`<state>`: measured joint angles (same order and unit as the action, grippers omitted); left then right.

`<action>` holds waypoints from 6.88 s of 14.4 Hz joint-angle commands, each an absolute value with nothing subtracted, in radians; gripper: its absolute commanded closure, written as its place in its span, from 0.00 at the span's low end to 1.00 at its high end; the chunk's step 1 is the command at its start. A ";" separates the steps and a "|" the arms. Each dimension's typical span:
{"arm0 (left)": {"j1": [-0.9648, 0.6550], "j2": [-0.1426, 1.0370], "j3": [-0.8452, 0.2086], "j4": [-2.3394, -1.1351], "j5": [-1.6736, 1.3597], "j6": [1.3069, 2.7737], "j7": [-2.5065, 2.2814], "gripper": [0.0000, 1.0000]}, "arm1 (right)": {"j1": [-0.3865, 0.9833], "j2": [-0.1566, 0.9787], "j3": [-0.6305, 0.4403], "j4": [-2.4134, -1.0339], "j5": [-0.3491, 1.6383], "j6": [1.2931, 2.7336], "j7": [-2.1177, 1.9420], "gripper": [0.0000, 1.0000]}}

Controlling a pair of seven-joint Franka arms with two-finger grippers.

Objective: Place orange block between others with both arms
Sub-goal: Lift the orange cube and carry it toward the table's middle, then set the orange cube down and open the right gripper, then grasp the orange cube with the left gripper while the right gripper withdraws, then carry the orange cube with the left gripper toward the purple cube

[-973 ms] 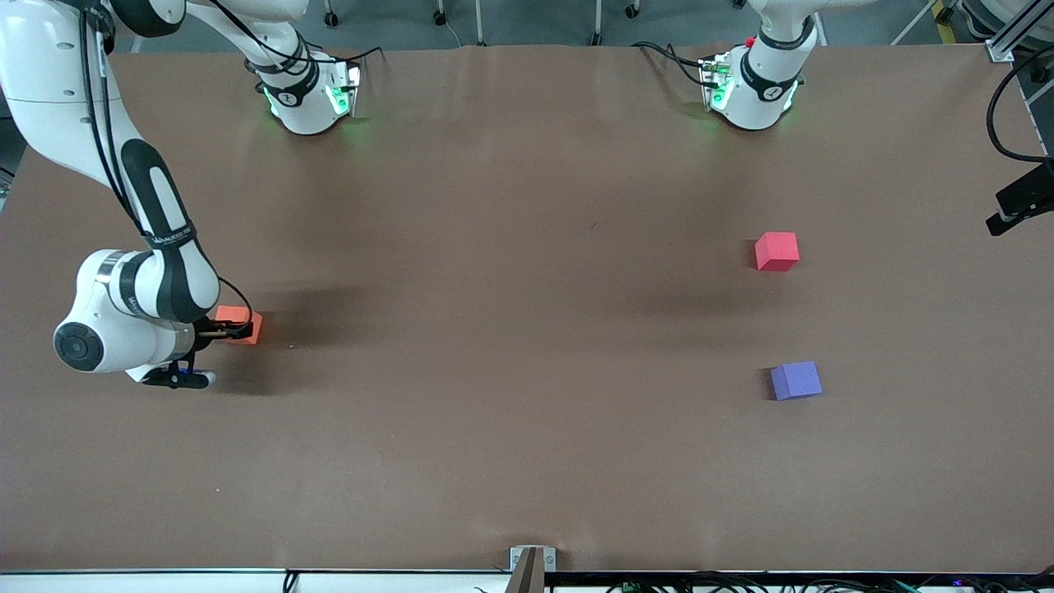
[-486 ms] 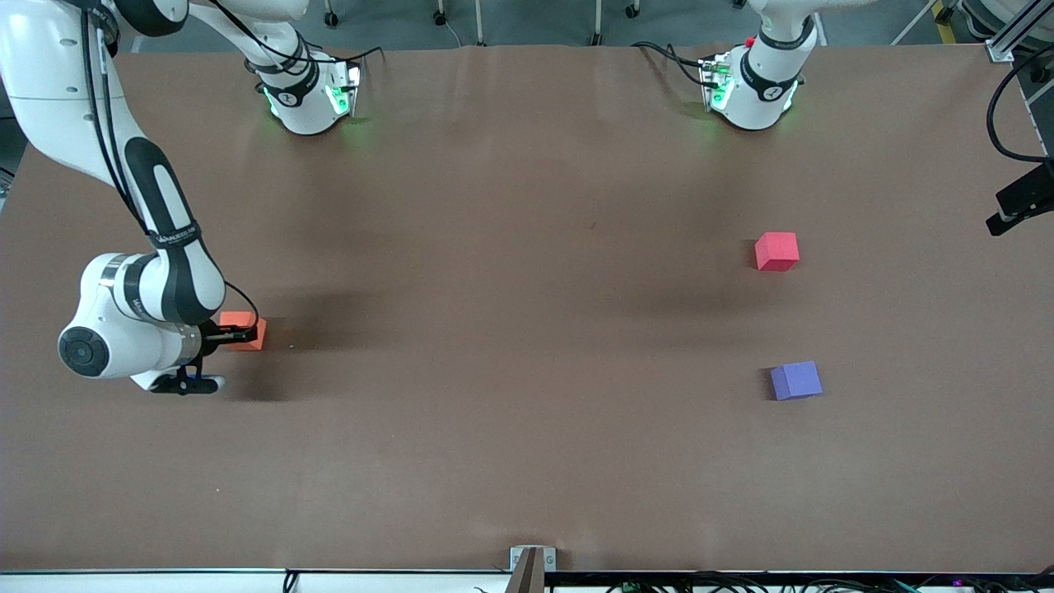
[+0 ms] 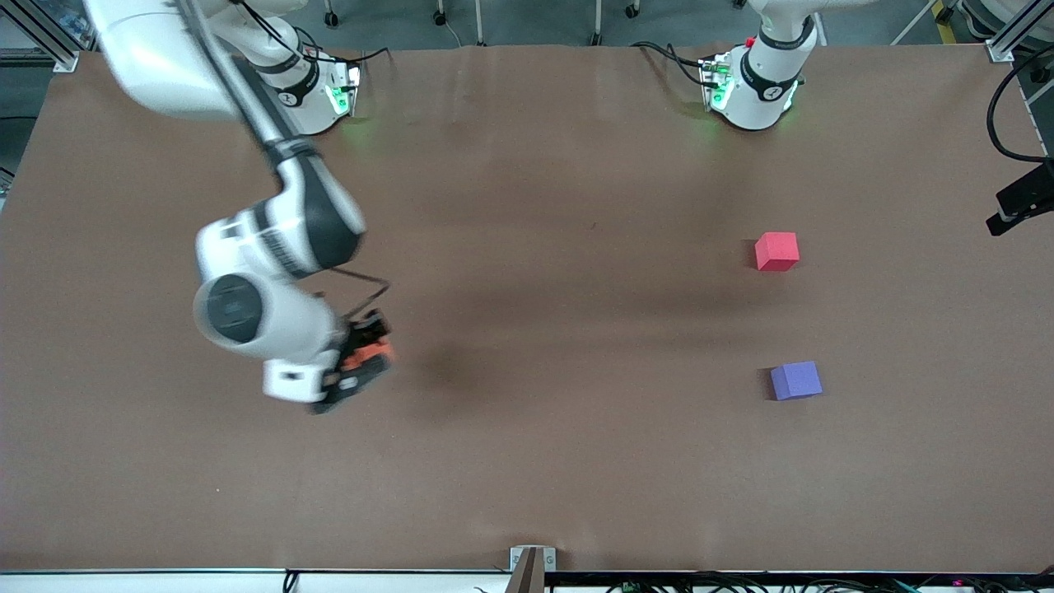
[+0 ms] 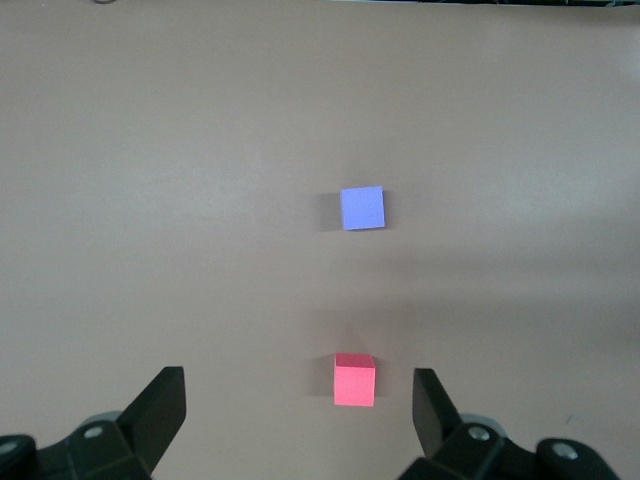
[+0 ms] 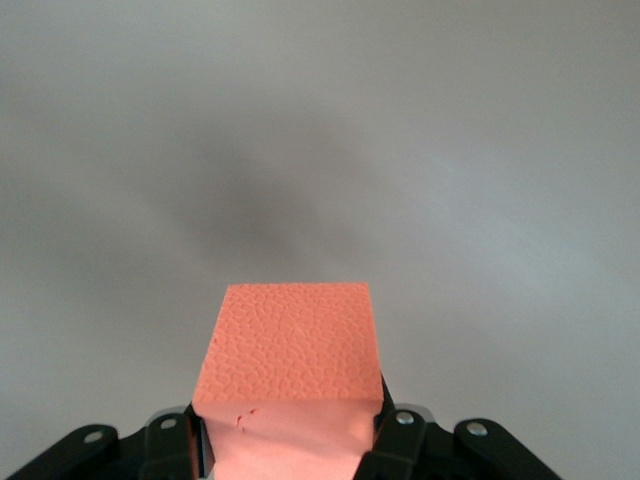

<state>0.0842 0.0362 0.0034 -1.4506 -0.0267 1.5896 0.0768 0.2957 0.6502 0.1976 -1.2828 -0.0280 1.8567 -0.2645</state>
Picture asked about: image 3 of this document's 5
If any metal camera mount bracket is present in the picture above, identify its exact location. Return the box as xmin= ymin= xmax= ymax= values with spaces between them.
xmin=509 ymin=545 xmax=557 ymax=593

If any red foam block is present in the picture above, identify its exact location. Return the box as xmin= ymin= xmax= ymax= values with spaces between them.
xmin=754 ymin=231 xmax=800 ymax=273

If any purple foam block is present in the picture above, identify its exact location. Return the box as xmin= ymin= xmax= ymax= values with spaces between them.
xmin=770 ymin=361 xmax=823 ymax=402

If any black arm base cable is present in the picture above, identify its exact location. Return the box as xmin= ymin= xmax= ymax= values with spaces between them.
xmin=231 ymin=0 xmax=389 ymax=67
xmin=630 ymin=40 xmax=711 ymax=87

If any black left arm base cable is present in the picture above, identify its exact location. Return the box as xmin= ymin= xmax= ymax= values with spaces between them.
xmin=630 ymin=40 xmax=711 ymax=87

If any white table edge rail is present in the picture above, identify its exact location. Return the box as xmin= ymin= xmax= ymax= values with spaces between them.
xmin=0 ymin=570 xmax=511 ymax=593

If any large table cover sheet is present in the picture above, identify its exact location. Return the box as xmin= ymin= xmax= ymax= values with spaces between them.
xmin=0 ymin=43 xmax=1054 ymax=573

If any black right arm base cable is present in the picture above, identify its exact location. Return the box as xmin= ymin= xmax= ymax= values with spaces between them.
xmin=231 ymin=0 xmax=389 ymax=67

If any orange foam block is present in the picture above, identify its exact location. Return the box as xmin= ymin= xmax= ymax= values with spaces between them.
xmin=342 ymin=339 xmax=396 ymax=373

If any aluminium frame profile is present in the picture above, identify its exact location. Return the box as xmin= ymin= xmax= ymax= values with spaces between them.
xmin=0 ymin=0 xmax=81 ymax=73
xmin=986 ymin=0 xmax=1054 ymax=64

